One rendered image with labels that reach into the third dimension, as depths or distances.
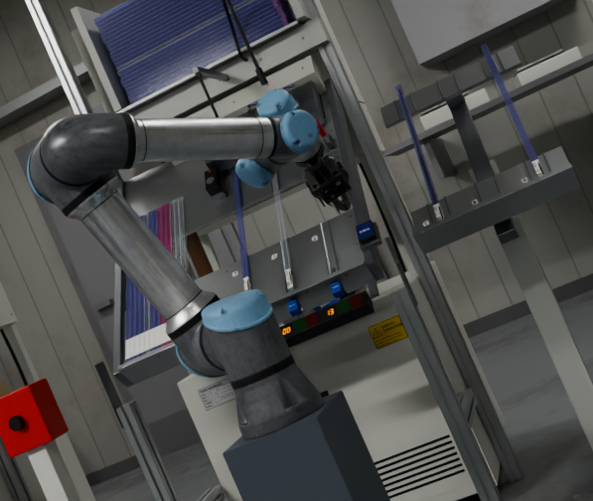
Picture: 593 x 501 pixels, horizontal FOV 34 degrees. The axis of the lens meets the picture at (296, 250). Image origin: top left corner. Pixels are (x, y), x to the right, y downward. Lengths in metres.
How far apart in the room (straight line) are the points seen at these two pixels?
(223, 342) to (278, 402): 0.14
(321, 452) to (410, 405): 0.99
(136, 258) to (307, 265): 0.65
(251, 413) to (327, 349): 0.95
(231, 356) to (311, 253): 0.72
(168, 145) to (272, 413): 0.48
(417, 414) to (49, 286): 4.23
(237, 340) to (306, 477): 0.25
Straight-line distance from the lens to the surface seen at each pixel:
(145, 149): 1.68
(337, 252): 2.29
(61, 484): 2.75
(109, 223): 1.76
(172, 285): 1.76
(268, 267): 2.37
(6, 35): 6.60
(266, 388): 1.64
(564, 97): 5.58
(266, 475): 1.65
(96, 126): 1.66
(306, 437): 1.61
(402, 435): 2.60
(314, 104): 2.60
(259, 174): 1.88
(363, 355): 2.57
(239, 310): 1.64
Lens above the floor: 0.79
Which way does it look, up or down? 1 degrees up
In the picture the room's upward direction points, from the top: 24 degrees counter-clockwise
